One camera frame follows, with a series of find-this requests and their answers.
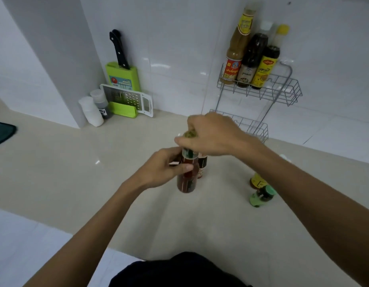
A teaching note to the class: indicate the person's left hand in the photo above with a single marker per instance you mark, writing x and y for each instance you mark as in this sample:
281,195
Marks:
159,171

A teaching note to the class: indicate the person's right hand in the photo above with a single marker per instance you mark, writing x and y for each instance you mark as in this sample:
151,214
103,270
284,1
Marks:
214,134

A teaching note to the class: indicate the person's right fingers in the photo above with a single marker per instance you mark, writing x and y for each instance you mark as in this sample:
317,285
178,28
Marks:
190,143

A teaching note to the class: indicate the person's left thumb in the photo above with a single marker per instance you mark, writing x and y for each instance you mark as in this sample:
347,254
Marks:
182,168

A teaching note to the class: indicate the red chili sauce bottle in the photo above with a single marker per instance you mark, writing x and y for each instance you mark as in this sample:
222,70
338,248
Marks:
188,171

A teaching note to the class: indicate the person's left forearm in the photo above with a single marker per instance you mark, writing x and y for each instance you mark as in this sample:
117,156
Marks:
91,233

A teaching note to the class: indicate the person's right forearm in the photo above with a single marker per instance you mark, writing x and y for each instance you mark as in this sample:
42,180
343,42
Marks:
316,206

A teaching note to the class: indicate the small dark sauce bottle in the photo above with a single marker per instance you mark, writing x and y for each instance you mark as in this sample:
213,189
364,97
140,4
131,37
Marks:
202,164

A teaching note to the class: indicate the yellow label sauce bottle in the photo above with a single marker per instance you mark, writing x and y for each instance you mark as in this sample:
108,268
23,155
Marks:
257,181

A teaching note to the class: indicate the white plastic grater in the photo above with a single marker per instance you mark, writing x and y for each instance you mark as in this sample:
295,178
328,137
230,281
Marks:
127,98

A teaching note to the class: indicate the small green cap bottle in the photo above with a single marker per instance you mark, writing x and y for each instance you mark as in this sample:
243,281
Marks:
262,195

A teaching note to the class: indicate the green cutting board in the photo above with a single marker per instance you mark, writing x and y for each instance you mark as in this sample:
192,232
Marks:
124,86

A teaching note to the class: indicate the dark pepper shaker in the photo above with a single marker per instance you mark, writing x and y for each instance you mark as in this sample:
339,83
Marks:
101,103

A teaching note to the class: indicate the person's dark clothing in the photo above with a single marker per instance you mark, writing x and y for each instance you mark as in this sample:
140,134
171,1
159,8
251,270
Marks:
178,270

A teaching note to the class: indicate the white salt shaker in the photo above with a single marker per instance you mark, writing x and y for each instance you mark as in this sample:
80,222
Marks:
91,112

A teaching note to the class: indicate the dark soy sauce bottle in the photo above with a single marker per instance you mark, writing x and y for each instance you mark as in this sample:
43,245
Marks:
251,58

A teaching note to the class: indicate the tan sauce bottle yellow cap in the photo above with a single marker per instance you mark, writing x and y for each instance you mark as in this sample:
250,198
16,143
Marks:
236,47

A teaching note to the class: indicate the dark bottle yellow label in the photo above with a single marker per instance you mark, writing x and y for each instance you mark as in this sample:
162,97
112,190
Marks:
266,64

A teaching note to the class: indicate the dark teal mat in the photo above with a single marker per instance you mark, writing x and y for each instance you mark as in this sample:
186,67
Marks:
2,132

